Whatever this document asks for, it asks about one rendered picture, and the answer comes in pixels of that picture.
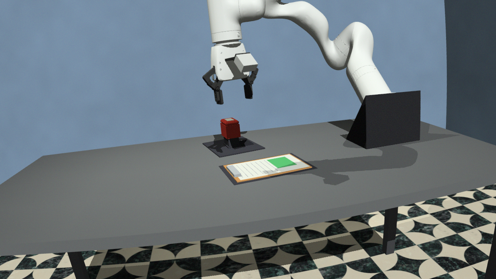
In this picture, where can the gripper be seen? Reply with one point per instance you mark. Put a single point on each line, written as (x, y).
(227, 70)

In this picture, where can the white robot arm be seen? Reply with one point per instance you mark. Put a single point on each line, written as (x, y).
(351, 49)

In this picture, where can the red self-inking stamp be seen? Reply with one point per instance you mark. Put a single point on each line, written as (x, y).
(230, 129)

